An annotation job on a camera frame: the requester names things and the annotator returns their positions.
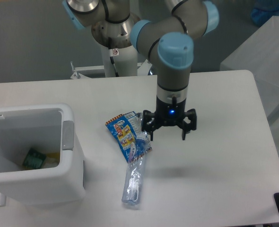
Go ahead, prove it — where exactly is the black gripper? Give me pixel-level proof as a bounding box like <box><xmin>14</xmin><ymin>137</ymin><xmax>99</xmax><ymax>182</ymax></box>
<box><xmin>141</xmin><ymin>97</ymin><xmax>197</xmax><ymax>141</ymax></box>

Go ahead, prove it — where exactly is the blue foil snack wrapper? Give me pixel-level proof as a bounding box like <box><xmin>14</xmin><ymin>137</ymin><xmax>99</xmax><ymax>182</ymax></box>
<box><xmin>105</xmin><ymin>111</ymin><xmax>143</xmax><ymax>163</ymax></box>

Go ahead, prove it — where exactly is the clear crushed plastic bottle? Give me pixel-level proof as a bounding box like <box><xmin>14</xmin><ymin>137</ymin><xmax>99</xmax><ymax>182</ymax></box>
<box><xmin>121</xmin><ymin>132</ymin><xmax>150</xmax><ymax>206</ymax></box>

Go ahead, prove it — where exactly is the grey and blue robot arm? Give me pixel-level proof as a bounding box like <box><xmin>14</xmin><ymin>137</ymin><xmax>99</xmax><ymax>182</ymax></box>
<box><xmin>62</xmin><ymin>0</ymin><xmax>219</xmax><ymax>135</ymax></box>

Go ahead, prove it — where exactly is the white plastic trash can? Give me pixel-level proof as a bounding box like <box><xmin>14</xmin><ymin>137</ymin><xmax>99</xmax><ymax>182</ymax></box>
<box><xmin>0</xmin><ymin>103</ymin><xmax>86</xmax><ymax>205</ymax></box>

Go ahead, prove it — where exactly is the blue cloth item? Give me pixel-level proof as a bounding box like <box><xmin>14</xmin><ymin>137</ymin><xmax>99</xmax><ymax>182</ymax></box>
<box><xmin>250</xmin><ymin>0</ymin><xmax>279</xmax><ymax>27</ymax></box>

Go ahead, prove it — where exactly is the green packet in bin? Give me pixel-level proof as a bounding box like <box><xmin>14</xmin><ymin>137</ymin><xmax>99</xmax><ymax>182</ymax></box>
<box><xmin>22</xmin><ymin>148</ymin><xmax>46</xmax><ymax>169</ymax></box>

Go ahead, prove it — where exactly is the white pedestal base frame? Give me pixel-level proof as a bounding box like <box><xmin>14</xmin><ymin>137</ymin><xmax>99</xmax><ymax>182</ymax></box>
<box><xmin>70</xmin><ymin>60</ymin><xmax>157</xmax><ymax>80</ymax></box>

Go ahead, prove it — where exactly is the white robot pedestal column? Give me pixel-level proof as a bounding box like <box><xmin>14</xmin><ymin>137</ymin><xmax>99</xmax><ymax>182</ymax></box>
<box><xmin>100</xmin><ymin>46</ymin><xmax>138</xmax><ymax>77</ymax></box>

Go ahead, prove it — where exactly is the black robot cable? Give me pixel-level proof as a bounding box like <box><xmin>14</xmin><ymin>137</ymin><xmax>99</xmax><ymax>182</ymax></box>
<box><xmin>107</xmin><ymin>37</ymin><xmax>120</xmax><ymax>78</ymax></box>

